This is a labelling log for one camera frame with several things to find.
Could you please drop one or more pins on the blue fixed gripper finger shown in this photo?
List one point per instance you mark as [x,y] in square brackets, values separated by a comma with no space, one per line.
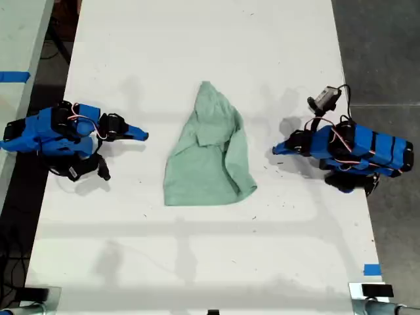
[139,136]
[282,150]

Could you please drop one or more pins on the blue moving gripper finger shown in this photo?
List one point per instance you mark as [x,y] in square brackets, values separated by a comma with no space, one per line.
[133,128]
[285,143]

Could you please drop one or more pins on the pale green T-shirt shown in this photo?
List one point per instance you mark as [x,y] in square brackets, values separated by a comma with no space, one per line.
[203,170]

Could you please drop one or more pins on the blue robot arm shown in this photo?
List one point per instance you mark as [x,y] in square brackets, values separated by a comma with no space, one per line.
[46,134]
[377,147]

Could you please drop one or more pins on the long blue tape strip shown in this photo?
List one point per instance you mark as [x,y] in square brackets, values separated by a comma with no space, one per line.
[14,76]

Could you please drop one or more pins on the neighbouring white table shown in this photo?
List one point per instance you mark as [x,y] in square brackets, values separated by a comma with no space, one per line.
[16,39]

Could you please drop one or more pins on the small blue tape square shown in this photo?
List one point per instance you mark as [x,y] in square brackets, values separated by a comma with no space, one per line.
[372,269]

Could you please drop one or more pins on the small black box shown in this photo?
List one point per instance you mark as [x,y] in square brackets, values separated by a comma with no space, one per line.
[377,290]
[36,294]

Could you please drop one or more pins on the black clip at table edge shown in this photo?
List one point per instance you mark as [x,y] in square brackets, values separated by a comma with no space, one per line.
[213,312]

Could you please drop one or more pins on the metal pole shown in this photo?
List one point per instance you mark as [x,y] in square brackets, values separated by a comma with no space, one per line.
[390,308]
[23,309]

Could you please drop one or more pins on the camera black stalk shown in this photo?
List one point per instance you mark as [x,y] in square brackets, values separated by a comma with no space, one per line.
[317,119]

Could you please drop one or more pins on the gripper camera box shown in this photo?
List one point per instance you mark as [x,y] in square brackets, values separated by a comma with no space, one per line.
[325,98]
[83,167]

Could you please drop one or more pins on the metal corner bracket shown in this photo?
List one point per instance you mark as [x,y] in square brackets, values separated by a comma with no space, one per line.
[355,295]
[55,300]

